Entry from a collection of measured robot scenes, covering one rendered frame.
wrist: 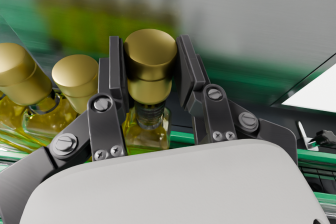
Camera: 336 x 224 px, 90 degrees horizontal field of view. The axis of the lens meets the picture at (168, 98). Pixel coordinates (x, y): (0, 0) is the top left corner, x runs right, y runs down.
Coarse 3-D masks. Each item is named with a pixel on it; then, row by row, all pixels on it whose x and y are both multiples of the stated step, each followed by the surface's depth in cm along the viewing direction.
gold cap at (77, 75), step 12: (60, 60) 13; (72, 60) 13; (84, 60) 13; (60, 72) 13; (72, 72) 13; (84, 72) 13; (96, 72) 13; (60, 84) 12; (72, 84) 12; (84, 84) 12; (96, 84) 13; (72, 96) 13; (84, 96) 13; (84, 108) 15
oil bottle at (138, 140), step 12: (132, 108) 20; (168, 108) 21; (132, 120) 19; (168, 120) 20; (132, 132) 18; (144, 132) 18; (156, 132) 18; (168, 132) 19; (132, 144) 19; (144, 144) 19; (156, 144) 19; (168, 144) 20
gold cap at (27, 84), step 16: (0, 48) 13; (16, 48) 13; (0, 64) 12; (16, 64) 12; (32, 64) 14; (0, 80) 12; (16, 80) 13; (32, 80) 14; (48, 80) 16; (16, 96) 14; (32, 96) 15
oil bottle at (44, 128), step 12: (60, 96) 19; (24, 108) 18; (60, 108) 19; (72, 108) 20; (24, 120) 18; (36, 120) 18; (48, 120) 18; (60, 120) 18; (72, 120) 20; (36, 132) 19; (48, 132) 18
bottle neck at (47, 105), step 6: (48, 96) 17; (54, 96) 18; (42, 102) 16; (48, 102) 17; (54, 102) 18; (30, 108) 17; (36, 108) 17; (42, 108) 17; (48, 108) 18; (54, 108) 18
